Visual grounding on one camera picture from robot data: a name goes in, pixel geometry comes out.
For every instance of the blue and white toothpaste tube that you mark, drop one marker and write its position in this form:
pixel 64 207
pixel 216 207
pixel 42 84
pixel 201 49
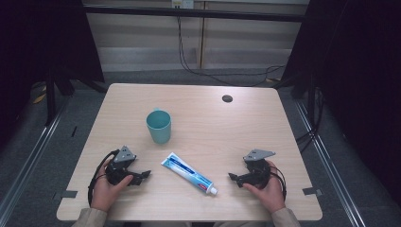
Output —
pixel 189 174

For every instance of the dark round table grommet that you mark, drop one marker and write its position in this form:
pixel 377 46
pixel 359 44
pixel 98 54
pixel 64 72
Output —
pixel 227 98

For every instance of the teal plastic cup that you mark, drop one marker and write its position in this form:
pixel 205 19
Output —
pixel 160 130

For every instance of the black metal stand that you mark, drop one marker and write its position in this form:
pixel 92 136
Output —
pixel 50 94

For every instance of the black curtain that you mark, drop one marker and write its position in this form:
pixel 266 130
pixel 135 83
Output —
pixel 38 41
pixel 359 78

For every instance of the metal floor rail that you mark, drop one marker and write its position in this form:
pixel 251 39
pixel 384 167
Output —
pixel 331 170
pixel 31 157

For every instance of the black horizontal bar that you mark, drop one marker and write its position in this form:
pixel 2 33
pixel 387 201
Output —
pixel 195 13

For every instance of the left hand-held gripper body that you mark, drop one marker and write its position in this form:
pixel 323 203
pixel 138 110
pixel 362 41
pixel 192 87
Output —
pixel 119 170

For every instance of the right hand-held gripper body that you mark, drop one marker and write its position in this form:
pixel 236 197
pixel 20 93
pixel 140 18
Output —
pixel 258 173

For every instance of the person's left hand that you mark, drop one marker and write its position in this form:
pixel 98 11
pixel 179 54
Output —
pixel 104 194

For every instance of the small black floor tape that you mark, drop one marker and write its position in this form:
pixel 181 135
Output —
pixel 74 131

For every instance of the white wall socket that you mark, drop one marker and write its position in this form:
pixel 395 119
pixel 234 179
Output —
pixel 183 3

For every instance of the person's right hand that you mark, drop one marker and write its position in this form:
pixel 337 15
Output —
pixel 272 192

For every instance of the grey tape strip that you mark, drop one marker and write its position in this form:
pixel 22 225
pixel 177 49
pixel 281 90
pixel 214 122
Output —
pixel 312 191
pixel 68 194

